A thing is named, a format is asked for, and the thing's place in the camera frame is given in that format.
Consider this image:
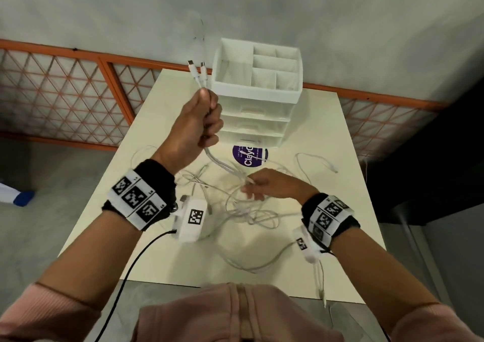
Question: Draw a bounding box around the person's left hand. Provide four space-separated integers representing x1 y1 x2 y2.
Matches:
151 87 224 175

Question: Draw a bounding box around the black left wristband with markers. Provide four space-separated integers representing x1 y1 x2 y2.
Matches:
101 159 177 232

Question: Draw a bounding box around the dark cabinet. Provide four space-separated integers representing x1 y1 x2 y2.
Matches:
366 77 484 226

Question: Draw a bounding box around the tangle of white cables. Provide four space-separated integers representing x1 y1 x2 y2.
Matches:
130 145 315 274

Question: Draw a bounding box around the black camera cable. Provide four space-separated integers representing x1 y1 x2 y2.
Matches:
95 229 177 342

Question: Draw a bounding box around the white cable with flat plug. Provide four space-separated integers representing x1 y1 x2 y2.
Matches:
294 152 339 184

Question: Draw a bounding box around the blue and white object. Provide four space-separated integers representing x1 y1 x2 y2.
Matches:
0 182 35 207

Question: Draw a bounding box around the pink hooded sweater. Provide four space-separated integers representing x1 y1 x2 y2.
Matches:
0 281 484 342

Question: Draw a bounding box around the person's right hand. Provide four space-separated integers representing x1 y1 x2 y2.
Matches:
241 168 320 205

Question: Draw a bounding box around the white drawer organizer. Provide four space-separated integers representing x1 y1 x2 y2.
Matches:
210 38 304 148

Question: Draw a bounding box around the orange mesh railing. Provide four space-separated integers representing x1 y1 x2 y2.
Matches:
0 38 447 162

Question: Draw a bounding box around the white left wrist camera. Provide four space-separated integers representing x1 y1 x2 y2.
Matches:
172 195 209 244

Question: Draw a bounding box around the person's right forearm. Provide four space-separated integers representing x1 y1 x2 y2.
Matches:
328 226 441 335

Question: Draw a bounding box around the thin white dangling cable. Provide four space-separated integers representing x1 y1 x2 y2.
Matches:
313 260 328 309

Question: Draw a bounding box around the round purple sticker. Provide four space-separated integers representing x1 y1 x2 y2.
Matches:
232 145 269 169

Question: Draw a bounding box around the black right wristband with markers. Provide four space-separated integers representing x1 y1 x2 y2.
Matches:
301 192 361 250

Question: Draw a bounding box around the white double-plug charging cable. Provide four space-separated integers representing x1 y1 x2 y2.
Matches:
187 60 258 187

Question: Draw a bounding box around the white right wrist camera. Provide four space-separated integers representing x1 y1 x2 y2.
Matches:
293 226 323 264

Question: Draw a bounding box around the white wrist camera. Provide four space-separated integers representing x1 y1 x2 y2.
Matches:
293 226 323 264
172 195 209 244

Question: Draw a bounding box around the black wristband with markers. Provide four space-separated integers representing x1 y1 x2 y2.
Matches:
301 192 361 250
101 159 177 232

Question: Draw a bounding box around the person's left forearm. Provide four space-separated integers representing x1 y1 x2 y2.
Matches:
36 209 153 312

